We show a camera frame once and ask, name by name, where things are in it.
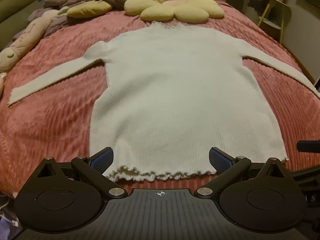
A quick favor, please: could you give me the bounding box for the green upholstered headboard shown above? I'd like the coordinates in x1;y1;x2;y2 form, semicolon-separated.
0;0;37;50

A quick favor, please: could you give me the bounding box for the yellow side table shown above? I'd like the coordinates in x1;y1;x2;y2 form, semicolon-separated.
257;0;292;44

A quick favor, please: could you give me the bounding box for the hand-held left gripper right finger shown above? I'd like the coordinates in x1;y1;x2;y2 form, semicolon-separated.
197;147;288;198

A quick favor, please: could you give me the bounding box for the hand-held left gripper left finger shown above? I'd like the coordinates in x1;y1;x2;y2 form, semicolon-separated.
37;147;128;199

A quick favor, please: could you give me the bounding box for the yellow leaf-shaped pillow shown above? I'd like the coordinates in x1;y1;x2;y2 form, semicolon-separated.
66;0;112;18

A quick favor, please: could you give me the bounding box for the long pink plush toy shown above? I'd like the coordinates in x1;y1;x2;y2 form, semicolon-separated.
0;6;69;74

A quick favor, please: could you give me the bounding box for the white knit sweater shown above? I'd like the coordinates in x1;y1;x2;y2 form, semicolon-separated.
7;21;320;182

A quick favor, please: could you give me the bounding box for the pink ribbed blanket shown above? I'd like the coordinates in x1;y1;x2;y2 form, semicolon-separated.
0;0;320;198

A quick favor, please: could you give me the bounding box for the yellow flower-shaped pillow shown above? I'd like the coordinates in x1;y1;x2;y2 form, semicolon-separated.
124;0;225;22

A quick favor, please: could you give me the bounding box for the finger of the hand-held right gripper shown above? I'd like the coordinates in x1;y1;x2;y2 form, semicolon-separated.
296;139;320;153

